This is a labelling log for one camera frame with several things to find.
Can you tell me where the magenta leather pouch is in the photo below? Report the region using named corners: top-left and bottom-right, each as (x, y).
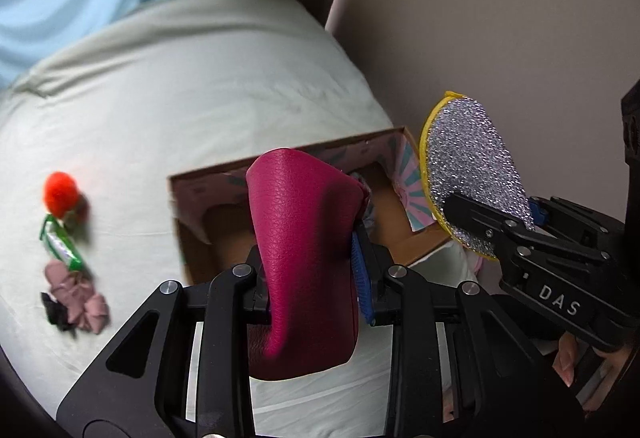
top-left (246, 149), bottom-right (366, 380)

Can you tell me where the black hair tie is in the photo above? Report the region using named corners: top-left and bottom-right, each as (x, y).
top-left (40, 291), bottom-right (76, 333)

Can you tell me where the orange fluffy pompom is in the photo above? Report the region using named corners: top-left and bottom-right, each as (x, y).
top-left (43, 171), bottom-right (89, 228)

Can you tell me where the grey fluffy rolled towel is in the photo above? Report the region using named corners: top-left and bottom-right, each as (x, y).
top-left (350, 171), bottom-right (375, 235)

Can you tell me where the silver yellow scrub sponge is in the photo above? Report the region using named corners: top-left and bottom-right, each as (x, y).
top-left (419, 91), bottom-right (534, 260)

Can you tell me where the pale green bed cover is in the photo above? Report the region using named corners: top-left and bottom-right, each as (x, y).
top-left (1, 0), bottom-right (392, 437)

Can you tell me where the open cardboard box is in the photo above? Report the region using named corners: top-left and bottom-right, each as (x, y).
top-left (169, 128), bottom-right (450, 284)

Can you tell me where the person's right hand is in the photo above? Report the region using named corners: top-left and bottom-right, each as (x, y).
top-left (552, 332), bottom-right (634, 419)

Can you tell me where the green wet wipes pack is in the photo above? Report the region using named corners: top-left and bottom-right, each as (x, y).
top-left (39, 213), bottom-right (86, 272)

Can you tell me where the pink fabric scrunchie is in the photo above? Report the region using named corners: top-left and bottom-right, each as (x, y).
top-left (41, 260), bottom-right (108, 334)

